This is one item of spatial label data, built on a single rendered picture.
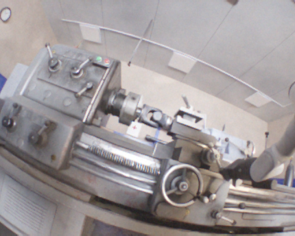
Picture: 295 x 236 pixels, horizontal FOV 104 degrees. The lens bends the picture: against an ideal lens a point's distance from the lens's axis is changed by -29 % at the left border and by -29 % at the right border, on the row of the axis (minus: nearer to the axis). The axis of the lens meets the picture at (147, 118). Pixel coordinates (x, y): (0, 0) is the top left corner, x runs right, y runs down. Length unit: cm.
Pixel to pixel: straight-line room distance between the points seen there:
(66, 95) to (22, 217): 82
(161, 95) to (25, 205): 424
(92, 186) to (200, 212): 61
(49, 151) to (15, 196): 43
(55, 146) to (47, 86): 44
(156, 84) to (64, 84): 390
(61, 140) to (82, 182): 28
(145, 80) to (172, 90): 85
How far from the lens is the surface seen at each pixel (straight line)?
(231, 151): 132
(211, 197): 86
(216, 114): 514
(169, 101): 463
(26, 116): 96
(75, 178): 99
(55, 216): 101
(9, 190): 115
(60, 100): 104
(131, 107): 110
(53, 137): 85
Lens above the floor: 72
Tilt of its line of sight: 17 degrees up
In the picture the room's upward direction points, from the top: 19 degrees clockwise
